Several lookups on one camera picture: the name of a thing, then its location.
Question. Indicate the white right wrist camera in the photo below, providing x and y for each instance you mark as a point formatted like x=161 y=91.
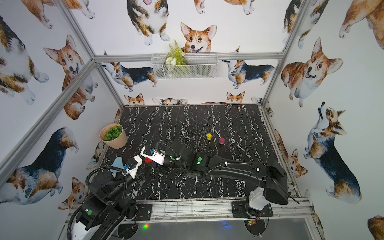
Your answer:
x=149 y=152

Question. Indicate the white wire mesh basket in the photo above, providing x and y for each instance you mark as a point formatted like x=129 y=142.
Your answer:
x=189 y=66

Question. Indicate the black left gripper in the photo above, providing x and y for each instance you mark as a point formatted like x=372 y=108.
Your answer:
x=126 y=167

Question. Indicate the aluminium front rail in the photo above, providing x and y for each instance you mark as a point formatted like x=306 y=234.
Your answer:
x=215 y=209

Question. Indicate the red paint jar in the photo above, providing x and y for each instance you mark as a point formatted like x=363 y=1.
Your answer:
x=148 y=160

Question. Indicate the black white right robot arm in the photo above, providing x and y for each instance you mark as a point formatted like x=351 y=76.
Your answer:
x=270 y=179

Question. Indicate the green fern plant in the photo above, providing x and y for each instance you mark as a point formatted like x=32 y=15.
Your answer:
x=175 y=61

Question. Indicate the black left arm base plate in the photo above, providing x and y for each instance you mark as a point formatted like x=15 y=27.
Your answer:
x=141 y=212

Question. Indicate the light blue silicone spatula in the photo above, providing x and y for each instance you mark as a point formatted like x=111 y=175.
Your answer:
x=118 y=163

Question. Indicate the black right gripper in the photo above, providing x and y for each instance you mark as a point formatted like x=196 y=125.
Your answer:
x=166 y=148

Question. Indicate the green moss plant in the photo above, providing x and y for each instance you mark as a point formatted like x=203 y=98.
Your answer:
x=113 y=133

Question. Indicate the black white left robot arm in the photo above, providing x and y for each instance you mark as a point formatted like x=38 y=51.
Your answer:
x=108 y=205

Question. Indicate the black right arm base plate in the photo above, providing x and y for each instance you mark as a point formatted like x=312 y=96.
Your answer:
x=241 y=209

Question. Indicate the beige paper plant pot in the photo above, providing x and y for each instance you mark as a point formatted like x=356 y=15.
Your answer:
x=117 y=143

